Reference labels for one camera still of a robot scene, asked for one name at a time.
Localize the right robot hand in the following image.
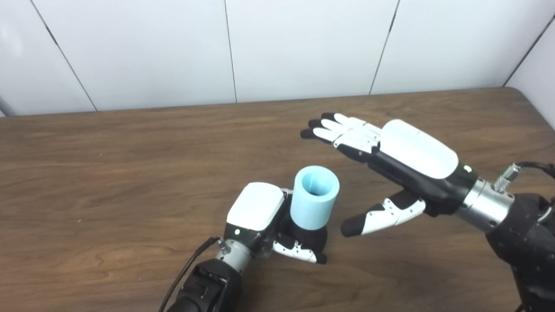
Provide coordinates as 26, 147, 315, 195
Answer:
300, 113, 479, 238

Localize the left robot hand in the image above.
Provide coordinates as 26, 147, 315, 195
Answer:
223, 182, 328, 265

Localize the light blue cylinder cup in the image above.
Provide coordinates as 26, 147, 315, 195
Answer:
289, 165, 341, 231

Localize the black nozzle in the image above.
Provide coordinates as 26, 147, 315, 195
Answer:
277, 207, 329, 257

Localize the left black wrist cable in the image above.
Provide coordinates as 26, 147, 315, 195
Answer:
157, 236, 222, 312

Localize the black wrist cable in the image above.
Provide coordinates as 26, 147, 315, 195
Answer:
494, 161, 555, 194
157, 236, 222, 312

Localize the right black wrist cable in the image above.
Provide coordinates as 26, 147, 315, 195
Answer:
494, 161, 555, 194

